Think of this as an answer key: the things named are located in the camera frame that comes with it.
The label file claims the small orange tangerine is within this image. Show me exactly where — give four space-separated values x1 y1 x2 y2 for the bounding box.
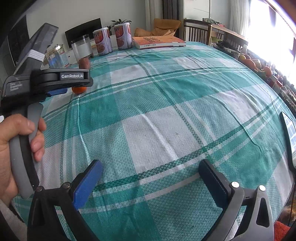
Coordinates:
72 87 87 95

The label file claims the small sweet potato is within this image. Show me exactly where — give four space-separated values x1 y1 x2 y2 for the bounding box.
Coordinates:
78 58 90 69

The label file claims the person's left hand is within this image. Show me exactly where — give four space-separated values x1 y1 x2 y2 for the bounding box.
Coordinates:
1 114 47 206

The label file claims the clear glass jar gold lid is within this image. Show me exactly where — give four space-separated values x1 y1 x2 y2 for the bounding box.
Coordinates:
45 45 69 69

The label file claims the clear jar black lid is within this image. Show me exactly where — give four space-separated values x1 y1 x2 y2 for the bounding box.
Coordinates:
71 34 94 62

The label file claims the black television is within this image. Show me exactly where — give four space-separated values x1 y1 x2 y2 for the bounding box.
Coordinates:
65 18 102 48

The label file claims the red food can right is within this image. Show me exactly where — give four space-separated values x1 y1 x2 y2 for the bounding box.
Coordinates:
114 23 132 50

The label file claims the green potted plant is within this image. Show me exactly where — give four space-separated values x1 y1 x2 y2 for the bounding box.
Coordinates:
111 19 132 26

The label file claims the orange book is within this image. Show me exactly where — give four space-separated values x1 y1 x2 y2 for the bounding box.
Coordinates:
133 35 186 50

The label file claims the teal white plaid tablecloth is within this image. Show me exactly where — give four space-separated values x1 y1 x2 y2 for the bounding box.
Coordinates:
38 43 293 240

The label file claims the orange beanbag cushion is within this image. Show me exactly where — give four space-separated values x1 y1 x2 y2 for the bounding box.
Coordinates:
134 19 181 37

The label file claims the fruit pile on side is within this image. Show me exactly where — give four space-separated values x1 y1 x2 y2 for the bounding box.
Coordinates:
238 54 272 78

